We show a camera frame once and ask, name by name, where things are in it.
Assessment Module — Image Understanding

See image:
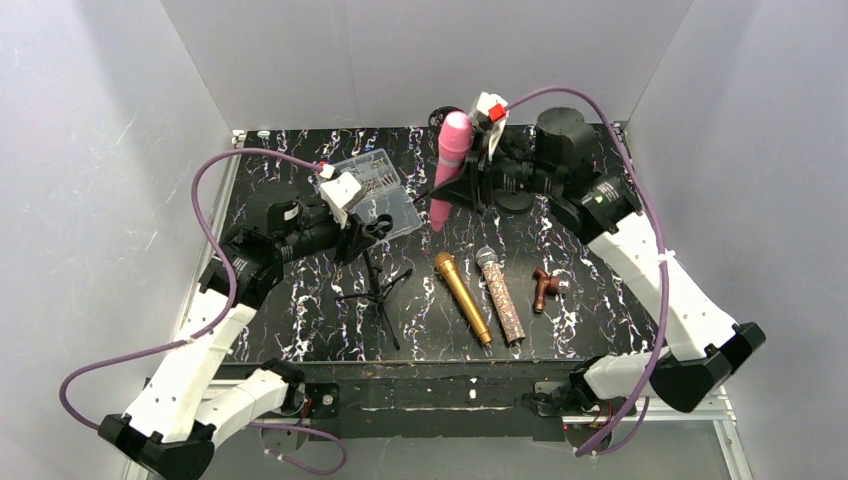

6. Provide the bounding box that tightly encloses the small black tripod stand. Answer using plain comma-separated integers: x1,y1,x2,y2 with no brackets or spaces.
336,214,414,351

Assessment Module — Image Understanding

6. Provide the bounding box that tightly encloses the black round-base microphone stand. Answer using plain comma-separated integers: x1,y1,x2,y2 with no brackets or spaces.
493,190,536,215

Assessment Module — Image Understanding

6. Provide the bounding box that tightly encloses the pink microphone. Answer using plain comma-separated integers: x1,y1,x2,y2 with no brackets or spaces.
429,111,473,232

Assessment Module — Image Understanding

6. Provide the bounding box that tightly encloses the glitter silver-head microphone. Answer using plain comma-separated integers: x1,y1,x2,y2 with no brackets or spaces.
475,246,525,345

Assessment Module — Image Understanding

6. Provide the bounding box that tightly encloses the gold microphone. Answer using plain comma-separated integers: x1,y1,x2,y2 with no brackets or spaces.
434,252,493,347

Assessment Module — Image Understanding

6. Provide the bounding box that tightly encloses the black tripod microphone stand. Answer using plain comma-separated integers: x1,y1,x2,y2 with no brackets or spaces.
407,105,465,203

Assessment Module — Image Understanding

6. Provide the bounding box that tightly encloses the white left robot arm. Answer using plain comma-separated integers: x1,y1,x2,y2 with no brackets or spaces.
98,193,362,479

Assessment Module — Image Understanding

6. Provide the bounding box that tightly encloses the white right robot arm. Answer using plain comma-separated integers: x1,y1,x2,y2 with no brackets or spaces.
429,107,766,413

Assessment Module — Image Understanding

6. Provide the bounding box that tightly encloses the clear plastic screw box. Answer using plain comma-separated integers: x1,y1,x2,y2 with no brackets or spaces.
334,149,423,243

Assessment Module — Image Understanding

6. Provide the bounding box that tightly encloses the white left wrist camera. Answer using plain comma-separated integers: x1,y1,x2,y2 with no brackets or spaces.
319,165,365,229

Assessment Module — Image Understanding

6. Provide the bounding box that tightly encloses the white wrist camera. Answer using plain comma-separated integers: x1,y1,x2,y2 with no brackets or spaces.
319,165,365,229
468,92,509,158

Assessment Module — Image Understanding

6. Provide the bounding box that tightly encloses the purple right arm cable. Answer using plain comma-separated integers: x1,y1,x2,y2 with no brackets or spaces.
503,86,672,458

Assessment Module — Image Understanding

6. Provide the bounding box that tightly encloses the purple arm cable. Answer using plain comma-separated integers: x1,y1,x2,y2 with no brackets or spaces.
58,146,349,477
503,86,672,458

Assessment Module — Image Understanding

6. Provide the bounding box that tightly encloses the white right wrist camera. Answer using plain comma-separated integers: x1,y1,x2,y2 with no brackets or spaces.
468,92,509,158

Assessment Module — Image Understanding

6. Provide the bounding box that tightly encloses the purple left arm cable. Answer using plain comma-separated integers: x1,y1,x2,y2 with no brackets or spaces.
58,146,349,477

